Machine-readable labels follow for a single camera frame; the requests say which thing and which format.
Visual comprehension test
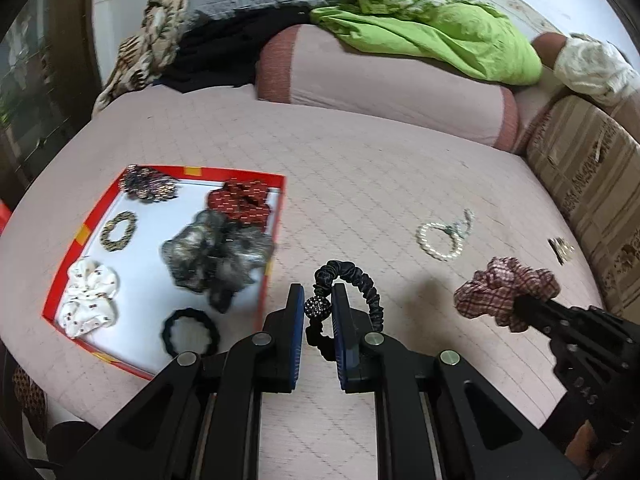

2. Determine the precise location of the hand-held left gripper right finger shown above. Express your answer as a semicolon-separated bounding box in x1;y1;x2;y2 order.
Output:
331;282;584;480

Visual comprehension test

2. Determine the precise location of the small gold hair clip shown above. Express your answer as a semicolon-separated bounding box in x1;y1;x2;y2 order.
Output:
547;237;577;266

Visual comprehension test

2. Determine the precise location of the white pearl bracelet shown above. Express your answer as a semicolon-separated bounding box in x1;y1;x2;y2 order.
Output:
416;221;464;262

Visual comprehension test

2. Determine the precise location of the black sheer organza scrunchie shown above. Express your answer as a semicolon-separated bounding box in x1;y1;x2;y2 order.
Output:
161;210;276;314

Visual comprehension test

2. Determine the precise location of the red cardboard box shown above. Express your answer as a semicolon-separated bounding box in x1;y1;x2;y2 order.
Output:
41;164;287;381

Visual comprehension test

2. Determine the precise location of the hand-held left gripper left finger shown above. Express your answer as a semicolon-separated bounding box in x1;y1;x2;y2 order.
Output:
75;282;307;480

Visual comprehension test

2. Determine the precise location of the red polka dot scrunchie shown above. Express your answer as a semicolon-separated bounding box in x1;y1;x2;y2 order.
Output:
207;180;272;227

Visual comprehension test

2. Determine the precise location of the black cloth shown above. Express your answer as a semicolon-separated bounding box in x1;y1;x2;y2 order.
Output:
155;7;314;94

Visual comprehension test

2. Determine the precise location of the white lace cloth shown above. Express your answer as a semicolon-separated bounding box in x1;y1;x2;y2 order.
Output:
552;34;640;107

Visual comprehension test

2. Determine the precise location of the beige striped blanket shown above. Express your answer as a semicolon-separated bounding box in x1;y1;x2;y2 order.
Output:
525;95;640;313

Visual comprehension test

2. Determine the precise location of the leopard print cloth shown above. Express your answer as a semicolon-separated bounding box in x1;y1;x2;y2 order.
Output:
92;0;192;114

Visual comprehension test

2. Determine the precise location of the thin black beaded hair tie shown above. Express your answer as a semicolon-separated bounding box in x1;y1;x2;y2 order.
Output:
304;260;384;362

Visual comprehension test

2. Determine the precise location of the leopard print scrunchie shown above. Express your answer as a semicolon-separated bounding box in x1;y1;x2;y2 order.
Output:
100;211;138;251

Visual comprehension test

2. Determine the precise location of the red plaid scrunchie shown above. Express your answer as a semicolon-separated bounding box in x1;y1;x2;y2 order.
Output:
454;256;561;333

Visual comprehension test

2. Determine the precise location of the thick black scrunchie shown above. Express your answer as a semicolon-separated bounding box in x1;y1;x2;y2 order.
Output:
161;307;221;359

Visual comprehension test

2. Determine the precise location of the pale pink cushion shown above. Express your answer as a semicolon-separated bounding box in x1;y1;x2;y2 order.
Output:
514;82;568;157

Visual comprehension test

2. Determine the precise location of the pink bolster pillow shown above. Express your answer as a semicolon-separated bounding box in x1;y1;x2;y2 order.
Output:
255;24;523;153

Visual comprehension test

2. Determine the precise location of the dark wooden cabinet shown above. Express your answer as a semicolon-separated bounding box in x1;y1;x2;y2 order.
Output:
0;0;101;196

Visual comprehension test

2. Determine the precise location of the black rhinestone hair clip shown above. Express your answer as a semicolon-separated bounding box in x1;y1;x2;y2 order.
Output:
120;164;179;204

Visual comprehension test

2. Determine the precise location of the green cloth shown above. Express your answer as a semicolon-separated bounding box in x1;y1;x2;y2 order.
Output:
310;0;544;86

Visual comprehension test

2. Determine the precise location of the white cherry print scrunchie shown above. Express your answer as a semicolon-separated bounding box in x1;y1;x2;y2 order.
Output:
59;258;120;338

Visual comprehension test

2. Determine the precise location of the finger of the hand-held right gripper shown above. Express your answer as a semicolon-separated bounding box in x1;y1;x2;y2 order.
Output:
512;294;578;335

